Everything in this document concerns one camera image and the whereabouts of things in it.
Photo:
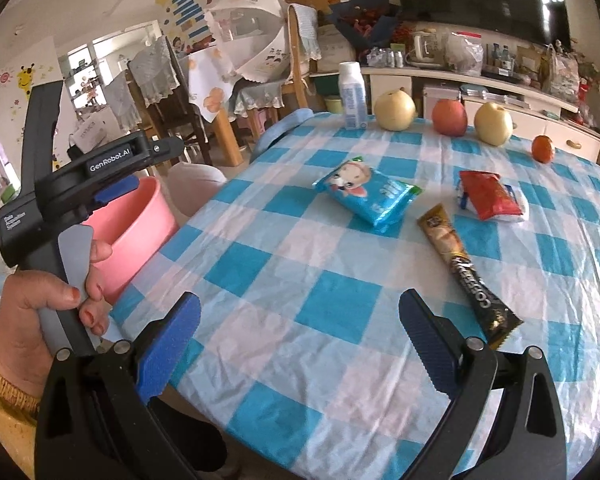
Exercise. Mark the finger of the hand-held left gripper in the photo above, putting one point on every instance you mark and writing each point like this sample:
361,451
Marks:
117,189
167,149

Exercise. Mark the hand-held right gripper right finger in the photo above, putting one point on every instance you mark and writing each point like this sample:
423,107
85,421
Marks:
427,340

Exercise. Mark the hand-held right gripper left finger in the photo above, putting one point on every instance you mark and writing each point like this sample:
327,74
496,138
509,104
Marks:
172,345

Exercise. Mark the pink plastic basin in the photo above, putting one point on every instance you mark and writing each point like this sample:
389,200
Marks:
140,230

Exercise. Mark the red snack packet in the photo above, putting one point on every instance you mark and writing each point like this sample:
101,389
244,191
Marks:
490,192

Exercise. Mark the person's left forearm yellow sleeve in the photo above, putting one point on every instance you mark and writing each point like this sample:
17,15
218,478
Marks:
5,400

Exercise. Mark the person's left hand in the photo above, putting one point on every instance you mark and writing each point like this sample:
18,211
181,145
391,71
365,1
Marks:
22,320

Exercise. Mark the white stool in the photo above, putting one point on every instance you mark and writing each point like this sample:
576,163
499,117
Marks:
195,185

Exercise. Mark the dark chair with lace cover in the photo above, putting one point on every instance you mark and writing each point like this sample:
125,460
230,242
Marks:
155,75

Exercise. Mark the white orange print tablecloth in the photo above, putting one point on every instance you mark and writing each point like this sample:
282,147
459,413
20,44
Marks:
212,85

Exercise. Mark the gold black coffee stick packet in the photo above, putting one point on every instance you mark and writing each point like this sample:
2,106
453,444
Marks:
460,260

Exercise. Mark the blue white checked tablecloth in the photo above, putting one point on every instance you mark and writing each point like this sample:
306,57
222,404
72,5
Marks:
330,310

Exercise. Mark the light blue chair back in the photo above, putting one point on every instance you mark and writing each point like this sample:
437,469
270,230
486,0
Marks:
280,130

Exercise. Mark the white mesh food cover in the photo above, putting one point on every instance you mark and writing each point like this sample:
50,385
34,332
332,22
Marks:
250,25

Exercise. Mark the blue snack packet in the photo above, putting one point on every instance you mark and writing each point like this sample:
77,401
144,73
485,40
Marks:
370,195

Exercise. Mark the green basin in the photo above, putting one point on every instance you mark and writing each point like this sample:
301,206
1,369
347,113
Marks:
334,105

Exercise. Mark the tall white drink bottle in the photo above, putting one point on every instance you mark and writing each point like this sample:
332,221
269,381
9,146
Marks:
354,100

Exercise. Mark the orange tangerine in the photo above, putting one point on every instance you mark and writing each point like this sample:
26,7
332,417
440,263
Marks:
542,149

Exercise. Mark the red apple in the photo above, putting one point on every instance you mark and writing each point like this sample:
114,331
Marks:
450,116

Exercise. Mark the large yellow pear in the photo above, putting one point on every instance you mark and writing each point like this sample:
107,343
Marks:
493,122

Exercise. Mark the small yellow pear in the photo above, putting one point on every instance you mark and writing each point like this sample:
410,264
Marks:
395,110

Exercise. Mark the dark blue wrapped bouquet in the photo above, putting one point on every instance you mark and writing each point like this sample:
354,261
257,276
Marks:
365,25

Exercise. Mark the row of small bottles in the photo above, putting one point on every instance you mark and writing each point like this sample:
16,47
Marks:
385,57

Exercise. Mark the cream tv cabinet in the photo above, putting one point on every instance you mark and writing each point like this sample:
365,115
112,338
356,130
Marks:
530,125

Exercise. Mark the white storage box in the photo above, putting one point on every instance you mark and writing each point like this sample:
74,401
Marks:
442,97

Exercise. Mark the glass kettle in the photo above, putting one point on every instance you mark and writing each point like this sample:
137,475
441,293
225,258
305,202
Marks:
427,47

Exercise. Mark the clear plastic bag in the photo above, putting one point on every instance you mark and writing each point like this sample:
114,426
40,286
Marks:
465,55

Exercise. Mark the yellow giraffe wall sticker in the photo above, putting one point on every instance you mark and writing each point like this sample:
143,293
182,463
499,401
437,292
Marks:
26,77

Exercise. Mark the blue striped wall sticker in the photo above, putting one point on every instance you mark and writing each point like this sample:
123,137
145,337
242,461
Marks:
187,7

